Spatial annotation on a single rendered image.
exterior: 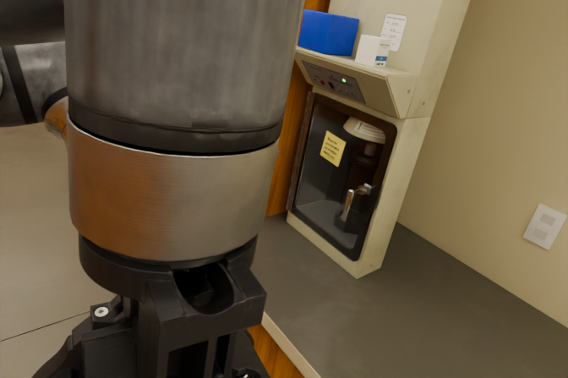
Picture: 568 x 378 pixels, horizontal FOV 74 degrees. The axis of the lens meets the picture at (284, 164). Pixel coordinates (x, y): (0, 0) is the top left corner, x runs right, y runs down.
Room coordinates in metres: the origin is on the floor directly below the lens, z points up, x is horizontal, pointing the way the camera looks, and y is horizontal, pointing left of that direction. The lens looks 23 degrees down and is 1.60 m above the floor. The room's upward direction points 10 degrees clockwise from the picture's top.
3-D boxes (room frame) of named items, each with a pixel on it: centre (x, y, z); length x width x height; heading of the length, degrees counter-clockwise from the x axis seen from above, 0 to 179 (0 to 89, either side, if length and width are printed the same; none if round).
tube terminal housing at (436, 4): (1.06, -0.24, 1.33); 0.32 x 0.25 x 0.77; 42
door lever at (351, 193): (0.87, -0.19, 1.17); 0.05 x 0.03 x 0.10; 132
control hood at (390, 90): (0.93, -0.11, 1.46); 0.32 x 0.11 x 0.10; 42
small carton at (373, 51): (0.89, -0.15, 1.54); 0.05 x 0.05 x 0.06; 49
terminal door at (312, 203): (0.97, -0.14, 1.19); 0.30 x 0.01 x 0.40; 42
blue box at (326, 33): (1.00, -0.05, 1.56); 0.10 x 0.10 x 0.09; 42
